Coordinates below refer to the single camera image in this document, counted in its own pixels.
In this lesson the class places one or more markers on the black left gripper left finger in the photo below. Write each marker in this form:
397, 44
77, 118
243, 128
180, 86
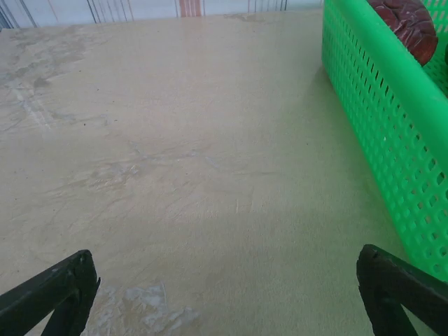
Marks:
42, 287

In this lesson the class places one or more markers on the purple fruit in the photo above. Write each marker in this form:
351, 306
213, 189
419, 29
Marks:
409, 28

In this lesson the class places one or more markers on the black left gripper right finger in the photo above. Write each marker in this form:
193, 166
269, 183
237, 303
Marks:
381, 276

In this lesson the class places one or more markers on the green perforated plastic basket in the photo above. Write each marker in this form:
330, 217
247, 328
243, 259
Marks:
385, 105

